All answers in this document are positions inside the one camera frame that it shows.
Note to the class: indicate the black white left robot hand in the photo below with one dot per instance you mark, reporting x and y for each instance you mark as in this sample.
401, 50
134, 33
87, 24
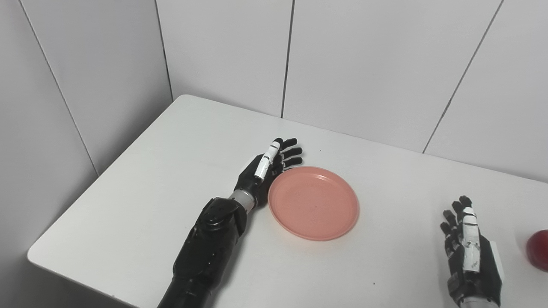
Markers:
250, 179

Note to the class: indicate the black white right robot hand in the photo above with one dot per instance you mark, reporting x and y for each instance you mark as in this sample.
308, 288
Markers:
483, 278

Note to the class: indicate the red apple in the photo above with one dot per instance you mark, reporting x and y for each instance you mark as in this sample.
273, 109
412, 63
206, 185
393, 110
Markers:
539, 250

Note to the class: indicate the pink round plate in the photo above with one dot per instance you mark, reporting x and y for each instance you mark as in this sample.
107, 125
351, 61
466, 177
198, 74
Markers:
314, 204

